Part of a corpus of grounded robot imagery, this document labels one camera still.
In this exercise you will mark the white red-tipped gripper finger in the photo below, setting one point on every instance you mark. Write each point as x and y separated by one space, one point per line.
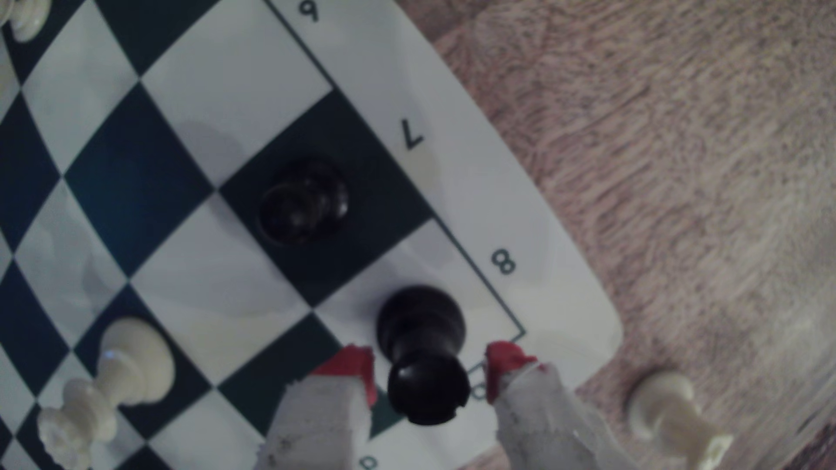
548 424
320 418

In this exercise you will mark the white pawn chess piece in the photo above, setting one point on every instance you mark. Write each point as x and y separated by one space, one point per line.
26 16

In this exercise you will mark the green and white chess mat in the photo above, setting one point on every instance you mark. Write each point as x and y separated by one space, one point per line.
196 274

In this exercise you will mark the white queen chess piece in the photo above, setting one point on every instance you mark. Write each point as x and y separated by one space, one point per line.
124 378

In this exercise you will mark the black rook chess piece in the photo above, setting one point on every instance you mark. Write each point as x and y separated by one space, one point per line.
424 365

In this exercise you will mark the black pawn chess piece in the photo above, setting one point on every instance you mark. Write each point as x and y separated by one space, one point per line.
302 203

